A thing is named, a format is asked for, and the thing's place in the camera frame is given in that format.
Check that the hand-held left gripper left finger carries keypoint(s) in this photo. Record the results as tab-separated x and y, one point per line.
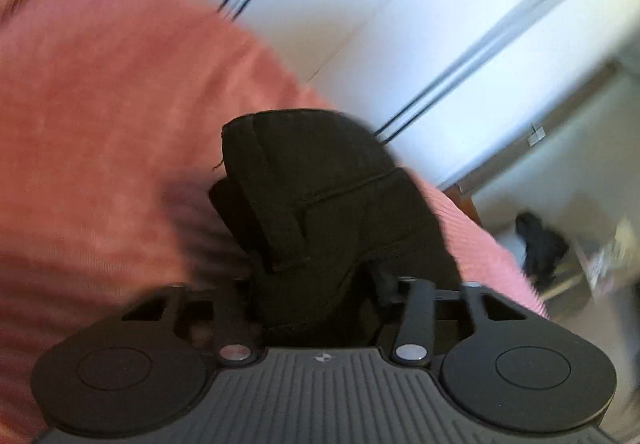
235	324

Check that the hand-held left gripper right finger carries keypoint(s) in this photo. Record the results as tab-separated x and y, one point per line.
415	319

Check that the black pants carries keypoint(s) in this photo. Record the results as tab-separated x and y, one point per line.
330	204

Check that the wooden door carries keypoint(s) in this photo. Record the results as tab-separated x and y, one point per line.
466	204

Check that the dark crumpled cloth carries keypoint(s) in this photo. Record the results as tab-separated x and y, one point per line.
542	249

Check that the pink ribbed blanket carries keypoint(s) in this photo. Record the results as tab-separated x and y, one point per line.
110	123

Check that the white wardrobe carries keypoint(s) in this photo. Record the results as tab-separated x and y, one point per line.
410	23

